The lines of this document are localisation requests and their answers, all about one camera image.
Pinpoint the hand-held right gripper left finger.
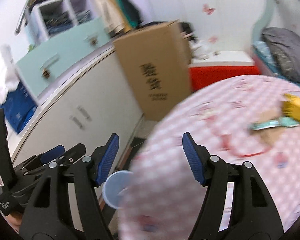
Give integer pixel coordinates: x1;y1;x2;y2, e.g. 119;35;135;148
19;133;120;240

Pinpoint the white plastic bag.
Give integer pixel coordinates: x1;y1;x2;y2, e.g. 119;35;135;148
0;44;21;103

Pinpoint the light blue trash bin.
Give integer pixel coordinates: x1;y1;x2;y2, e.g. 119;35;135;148
102;170;134;209

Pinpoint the yellow snack packet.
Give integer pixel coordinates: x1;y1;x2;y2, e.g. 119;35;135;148
281;94;300;126

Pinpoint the brown cardboard box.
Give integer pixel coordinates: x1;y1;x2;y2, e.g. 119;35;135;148
113;19;192;122

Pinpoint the white wardrobe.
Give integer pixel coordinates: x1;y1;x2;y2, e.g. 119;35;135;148
142;0;276;53

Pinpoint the teal drawer unit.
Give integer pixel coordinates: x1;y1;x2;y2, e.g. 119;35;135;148
16;17;116;98

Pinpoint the grey blanket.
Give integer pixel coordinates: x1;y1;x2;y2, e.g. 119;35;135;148
261;27;300;84

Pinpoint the white cabinet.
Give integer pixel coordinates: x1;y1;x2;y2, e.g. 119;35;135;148
11;45;144;180

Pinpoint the black item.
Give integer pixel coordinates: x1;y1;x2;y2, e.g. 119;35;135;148
177;22;198;43

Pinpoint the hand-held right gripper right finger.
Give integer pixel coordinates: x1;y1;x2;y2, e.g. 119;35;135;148
182;132;284;240

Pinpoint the red storage box white lid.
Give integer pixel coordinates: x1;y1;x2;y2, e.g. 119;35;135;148
189;51;262;92

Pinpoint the white shelf unit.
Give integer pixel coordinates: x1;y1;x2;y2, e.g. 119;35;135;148
27;0;97;41

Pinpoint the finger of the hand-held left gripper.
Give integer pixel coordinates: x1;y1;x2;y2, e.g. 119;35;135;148
57;143;87;168
22;145;65;173

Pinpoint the blue box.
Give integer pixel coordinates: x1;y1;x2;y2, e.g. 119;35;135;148
0;81;38;134

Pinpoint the grey metal rod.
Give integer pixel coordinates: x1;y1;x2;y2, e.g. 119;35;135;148
14;0;42;35

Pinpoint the teal wrapper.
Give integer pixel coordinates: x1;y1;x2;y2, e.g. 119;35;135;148
250;117;299;131

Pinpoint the teal hanging garment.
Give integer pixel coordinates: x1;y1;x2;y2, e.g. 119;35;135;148
110;0;143;28

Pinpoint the beige hanging garment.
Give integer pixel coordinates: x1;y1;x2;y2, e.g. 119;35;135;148
89;0;131;35

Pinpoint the white cabinet door handle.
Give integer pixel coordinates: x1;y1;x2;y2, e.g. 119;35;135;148
69;116;86;131
76;105;92;121

